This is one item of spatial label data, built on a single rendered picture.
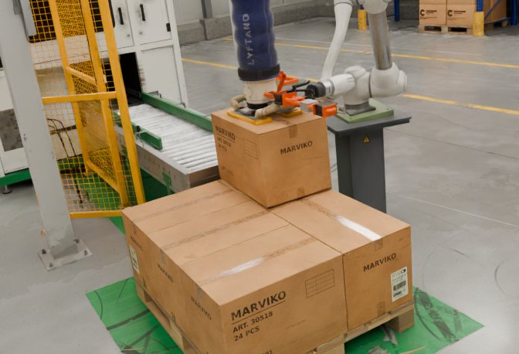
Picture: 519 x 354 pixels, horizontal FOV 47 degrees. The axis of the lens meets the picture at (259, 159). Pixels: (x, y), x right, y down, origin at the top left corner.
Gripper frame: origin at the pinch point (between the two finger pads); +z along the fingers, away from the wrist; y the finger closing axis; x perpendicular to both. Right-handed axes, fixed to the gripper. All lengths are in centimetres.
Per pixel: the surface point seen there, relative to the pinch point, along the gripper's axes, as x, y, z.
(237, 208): 10, 54, 31
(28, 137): 132, 21, 108
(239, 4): 22, -47, 9
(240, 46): 25.8, -25.6, 9.4
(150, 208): 45, 54, 66
